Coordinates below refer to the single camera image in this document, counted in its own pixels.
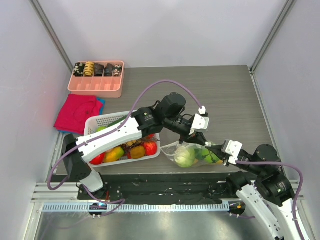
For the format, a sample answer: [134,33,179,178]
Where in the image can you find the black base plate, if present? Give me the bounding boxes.
[50,171,253,205]

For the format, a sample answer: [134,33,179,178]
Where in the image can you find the green watermelon ball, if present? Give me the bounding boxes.
[201,149,220,164]

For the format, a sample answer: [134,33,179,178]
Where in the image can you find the small green lime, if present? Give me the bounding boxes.
[96,126,107,133]

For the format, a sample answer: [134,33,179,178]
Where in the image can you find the orange yellow mango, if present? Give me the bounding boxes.
[103,146,125,163]

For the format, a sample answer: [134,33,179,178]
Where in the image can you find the wrinkled red pomegranate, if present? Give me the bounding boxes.
[142,141,158,156]

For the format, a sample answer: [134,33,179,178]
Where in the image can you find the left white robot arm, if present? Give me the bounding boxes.
[61,92,210,200]

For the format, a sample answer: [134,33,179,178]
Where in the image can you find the pale green cabbage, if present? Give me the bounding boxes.
[174,146,196,168]

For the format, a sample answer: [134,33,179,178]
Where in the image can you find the dark green small cucumber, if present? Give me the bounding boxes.
[107,116,127,129]

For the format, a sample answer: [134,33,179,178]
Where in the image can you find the white plastic basket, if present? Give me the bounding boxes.
[84,111,161,168]

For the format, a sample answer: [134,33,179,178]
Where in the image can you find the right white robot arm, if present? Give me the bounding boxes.
[206,140,309,240]

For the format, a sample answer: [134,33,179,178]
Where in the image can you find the white slotted cable duct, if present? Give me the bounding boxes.
[42,201,230,213]

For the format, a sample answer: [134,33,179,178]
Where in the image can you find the brown kiwi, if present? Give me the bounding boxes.
[130,145,146,159]

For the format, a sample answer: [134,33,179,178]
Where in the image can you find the brown longan bunch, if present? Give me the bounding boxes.
[126,140,141,147]

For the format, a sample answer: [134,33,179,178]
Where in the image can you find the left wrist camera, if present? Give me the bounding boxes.
[190,106,210,135]

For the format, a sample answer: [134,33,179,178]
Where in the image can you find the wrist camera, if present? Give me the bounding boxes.
[190,106,210,135]
[221,139,243,158]

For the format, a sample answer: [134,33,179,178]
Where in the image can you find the dark brown sock roll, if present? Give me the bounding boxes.
[94,63,105,77]

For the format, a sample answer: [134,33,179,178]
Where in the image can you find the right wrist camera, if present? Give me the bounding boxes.
[221,139,243,158]

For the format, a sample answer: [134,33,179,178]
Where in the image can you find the pink divided tray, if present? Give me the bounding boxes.
[68,60,125,99]

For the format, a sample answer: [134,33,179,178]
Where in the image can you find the clear dotted zip bag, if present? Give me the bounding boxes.
[160,141,223,168]

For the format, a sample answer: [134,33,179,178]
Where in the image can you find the magenta folded shirt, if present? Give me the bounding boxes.
[54,93,104,135]

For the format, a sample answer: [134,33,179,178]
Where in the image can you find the black pink floral sock roll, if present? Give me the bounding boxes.
[112,64,123,77]

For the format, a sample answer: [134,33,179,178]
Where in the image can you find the red tomato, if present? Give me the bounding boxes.
[89,152,106,165]

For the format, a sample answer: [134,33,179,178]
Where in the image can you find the yellow striped sock roll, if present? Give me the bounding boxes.
[83,61,95,77]

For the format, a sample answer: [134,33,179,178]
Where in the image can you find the green bell pepper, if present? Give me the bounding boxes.
[195,148,210,161]

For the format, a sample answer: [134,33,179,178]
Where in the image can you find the black blue sock roll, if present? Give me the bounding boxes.
[103,63,114,77]

